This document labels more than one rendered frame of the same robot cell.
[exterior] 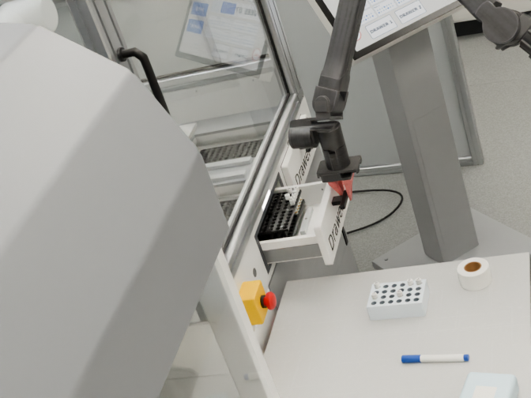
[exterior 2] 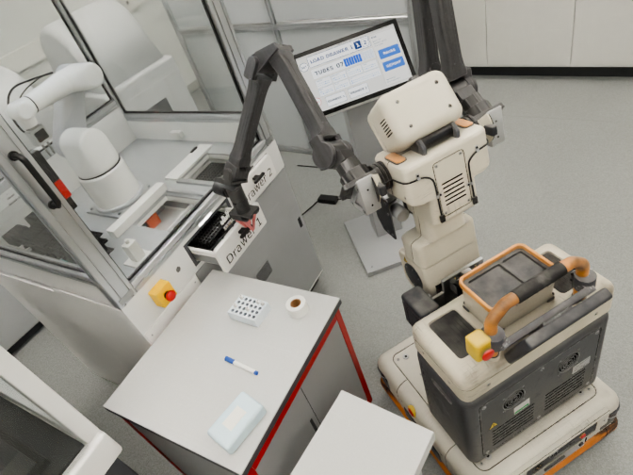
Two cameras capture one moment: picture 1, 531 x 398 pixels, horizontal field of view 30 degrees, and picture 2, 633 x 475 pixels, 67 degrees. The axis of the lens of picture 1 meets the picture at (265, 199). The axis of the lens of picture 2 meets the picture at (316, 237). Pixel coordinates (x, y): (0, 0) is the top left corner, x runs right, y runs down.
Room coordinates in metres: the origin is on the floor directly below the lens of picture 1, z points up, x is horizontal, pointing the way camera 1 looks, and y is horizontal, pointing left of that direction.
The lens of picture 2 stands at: (0.77, -0.87, 1.96)
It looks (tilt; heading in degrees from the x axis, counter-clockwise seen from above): 40 degrees down; 19
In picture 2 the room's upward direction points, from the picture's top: 20 degrees counter-clockwise
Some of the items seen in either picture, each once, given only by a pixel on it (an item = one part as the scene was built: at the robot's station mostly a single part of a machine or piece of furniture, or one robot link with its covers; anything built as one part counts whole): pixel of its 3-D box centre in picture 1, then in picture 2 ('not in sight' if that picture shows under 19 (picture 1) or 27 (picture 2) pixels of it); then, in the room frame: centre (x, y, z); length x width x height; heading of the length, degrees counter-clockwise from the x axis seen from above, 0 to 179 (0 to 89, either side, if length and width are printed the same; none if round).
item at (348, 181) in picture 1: (340, 183); (247, 220); (2.09, -0.18, 0.93); 0.07 x 0.07 x 0.09; 68
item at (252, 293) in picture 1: (254, 302); (163, 293); (1.81, 0.10, 0.88); 0.07 x 0.05 x 0.07; 158
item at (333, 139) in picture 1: (328, 135); (235, 192); (2.09, -0.19, 1.06); 0.07 x 0.06 x 0.07; 57
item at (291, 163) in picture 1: (299, 155); (254, 183); (2.42, -0.13, 0.87); 0.29 x 0.02 x 0.11; 158
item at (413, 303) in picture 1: (398, 299); (249, 310); (1.78, -0.20, 0.78); 0.12 x 0.08 x 0.04; 66
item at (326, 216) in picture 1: (332, 212); (241, 236); (2.07, -0.14, 0.87); 0.29 x 0.02 x 0.11; 158
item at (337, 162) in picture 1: (337, 157); (241, 205); (2.09, -0.19, 1.00); 0.10 x 0.07 x 0.07; 68
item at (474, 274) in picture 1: (474, 274); (297, 306); (1.77, -0.38, 0.78); 0.07 x 0.07 x 0.04
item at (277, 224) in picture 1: (256, 225); (203, 230); (2.15, 0.04, 0.87); 0.22 x 0.18 x 0.06; 68
